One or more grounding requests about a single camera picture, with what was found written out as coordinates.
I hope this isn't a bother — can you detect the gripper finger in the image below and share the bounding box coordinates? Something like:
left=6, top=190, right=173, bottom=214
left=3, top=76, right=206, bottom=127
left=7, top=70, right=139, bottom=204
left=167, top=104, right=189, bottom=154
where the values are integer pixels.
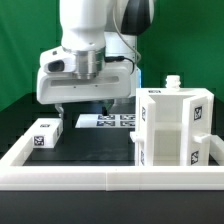
left=55, top=103, right=64, bottom=120

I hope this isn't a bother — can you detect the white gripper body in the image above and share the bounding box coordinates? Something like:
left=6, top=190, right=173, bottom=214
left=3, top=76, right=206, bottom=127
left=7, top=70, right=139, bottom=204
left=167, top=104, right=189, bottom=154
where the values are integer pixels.
left=35, top=61, right=138, bottom=105

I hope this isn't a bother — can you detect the white block with markers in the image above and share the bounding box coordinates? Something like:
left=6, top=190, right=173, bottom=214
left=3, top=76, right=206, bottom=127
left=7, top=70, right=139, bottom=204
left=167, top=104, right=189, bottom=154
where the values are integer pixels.
left=31, top=118, right=63, bottom=148

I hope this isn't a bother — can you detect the white cabinet body box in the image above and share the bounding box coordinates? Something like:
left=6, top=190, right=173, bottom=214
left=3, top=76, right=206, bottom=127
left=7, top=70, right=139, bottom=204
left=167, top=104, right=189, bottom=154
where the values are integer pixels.
left=136, top=75, right=214, bottom=166

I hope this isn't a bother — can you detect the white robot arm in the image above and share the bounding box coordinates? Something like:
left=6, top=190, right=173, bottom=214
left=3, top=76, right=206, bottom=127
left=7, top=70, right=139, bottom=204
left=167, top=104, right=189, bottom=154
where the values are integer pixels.
left=36, top=0, right=155, bottom=116

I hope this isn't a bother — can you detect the white flat marker plate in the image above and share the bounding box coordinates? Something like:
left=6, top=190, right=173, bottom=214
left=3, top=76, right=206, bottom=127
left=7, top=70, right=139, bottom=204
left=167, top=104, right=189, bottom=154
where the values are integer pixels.
left=75, top=114, right=135, bottom=128

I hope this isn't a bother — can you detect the white U-shaped border frame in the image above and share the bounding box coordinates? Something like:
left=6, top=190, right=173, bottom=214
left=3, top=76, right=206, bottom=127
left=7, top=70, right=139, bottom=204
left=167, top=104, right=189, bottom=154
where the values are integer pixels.
left=0, top=136, right=224, bottom=191

